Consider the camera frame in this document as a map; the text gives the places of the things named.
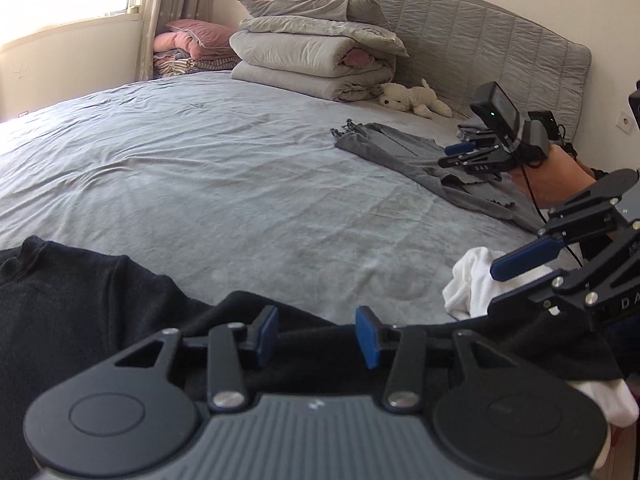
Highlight black sweater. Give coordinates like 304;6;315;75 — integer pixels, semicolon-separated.
0;235;624;480

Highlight white garment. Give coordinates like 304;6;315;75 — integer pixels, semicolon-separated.
442;247;640;429

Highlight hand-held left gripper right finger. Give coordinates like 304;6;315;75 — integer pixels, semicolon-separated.
354;305;522;414

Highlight white plush toy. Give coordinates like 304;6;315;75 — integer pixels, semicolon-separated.
377;78;454;120

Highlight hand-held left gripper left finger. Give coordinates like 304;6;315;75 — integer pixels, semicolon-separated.
113;305;281;414

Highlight black cable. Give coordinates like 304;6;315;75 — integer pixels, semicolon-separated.
519;159;587;267

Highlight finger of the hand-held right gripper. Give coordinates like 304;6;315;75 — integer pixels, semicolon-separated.
486;239;640;332
490;189;627;282

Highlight spare hand-held gripper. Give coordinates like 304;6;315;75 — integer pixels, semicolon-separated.
437;81;569;177

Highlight grey quilted headboard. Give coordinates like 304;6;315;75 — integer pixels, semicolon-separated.
287;0;594;154

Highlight grey and pink pillow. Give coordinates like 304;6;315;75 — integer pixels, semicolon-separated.
235;0;389;29

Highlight striped folded blankets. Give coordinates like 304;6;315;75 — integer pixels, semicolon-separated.
153;55;241;79

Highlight grey garment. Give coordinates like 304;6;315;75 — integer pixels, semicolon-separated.
329;118;557;234

